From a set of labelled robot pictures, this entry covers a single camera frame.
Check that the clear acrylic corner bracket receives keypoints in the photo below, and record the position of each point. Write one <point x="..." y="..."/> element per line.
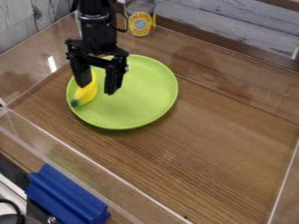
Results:
<point x="78" y="21"/>

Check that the clear acrylic enclosure wall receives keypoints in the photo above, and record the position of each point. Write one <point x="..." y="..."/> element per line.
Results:
<point x="34" y="148"/>

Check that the green round plate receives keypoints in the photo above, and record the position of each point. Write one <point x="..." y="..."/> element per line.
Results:
<point x="143" y="100"/>

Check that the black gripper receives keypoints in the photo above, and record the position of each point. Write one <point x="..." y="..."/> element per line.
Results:
<point x="83" y="57"/>

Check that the yellow pineapple can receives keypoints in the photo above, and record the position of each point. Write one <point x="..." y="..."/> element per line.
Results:
<point x="141" y="16"/>

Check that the yellow toy banana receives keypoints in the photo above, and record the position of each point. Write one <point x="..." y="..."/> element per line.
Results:
<point x="86" y="94"/>

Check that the blue plastic clamp block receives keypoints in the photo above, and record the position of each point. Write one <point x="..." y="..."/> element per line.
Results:
<point x="65" y="199"/>

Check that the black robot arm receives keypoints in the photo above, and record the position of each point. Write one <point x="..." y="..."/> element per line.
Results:
<point x="97" y="49"/>

